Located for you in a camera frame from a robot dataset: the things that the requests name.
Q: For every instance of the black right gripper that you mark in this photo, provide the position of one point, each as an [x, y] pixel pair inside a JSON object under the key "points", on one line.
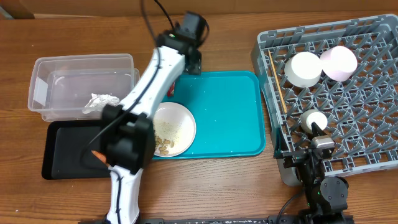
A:
{"points": [[294, 157]]}

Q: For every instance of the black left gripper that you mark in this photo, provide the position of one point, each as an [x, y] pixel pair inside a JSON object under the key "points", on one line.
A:
{"points": [[194, 66]]}

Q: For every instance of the small white cup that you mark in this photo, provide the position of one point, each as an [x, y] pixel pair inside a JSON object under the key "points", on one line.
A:
{"points": [[313, 116]]}

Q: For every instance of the red snack wrapper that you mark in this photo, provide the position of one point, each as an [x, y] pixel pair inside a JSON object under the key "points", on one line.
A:
{"points": [[171, 90]]}

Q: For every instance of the white bowl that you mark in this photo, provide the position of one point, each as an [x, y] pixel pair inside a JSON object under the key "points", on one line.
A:
{"points": [[303, 69]]}

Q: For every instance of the wooden chopstick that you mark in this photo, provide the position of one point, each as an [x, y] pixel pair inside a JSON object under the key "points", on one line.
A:
{"points": [[277, 83]]}

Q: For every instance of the small pink plate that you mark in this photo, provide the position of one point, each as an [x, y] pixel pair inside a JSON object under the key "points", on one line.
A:
{"points": [[339, 63]]}

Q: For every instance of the white tissue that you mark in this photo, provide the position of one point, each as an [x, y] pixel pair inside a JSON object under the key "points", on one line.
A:
{"points": [[99, 101]]}

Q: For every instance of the orange carrot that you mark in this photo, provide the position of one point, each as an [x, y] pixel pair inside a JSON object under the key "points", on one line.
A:
{"points": [[101, 157]]}

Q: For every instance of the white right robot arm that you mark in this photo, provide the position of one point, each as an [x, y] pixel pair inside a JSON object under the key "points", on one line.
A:
{"points": [[326, 196]]}

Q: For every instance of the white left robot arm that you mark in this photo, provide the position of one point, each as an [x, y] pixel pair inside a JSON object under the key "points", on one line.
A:
{"points": [[126, 142]]}

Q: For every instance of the grey dishwasher rack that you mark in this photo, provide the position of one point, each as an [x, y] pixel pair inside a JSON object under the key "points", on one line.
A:
{"points": [[361, 112]]}

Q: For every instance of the teal serving tray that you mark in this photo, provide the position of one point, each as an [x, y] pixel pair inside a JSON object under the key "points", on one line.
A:
{"points": [[228, 112]]}

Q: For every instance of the large white plate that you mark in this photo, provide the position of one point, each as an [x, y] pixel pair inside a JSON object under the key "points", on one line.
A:
{"points": [[175, 122]]}

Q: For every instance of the peanut pile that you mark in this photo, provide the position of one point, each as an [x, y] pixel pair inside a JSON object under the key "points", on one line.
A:
{"points": [[163, 145]]}

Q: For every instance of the clear plastic bin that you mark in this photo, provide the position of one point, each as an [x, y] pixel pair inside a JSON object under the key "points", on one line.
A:
{"points": [[60, 87]]}

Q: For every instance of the black plastic tray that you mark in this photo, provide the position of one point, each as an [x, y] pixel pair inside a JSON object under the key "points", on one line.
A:
{"points": [[64, 144]]}

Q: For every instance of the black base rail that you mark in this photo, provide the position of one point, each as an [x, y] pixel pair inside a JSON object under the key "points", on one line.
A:
{"points": [[248, 220]]}

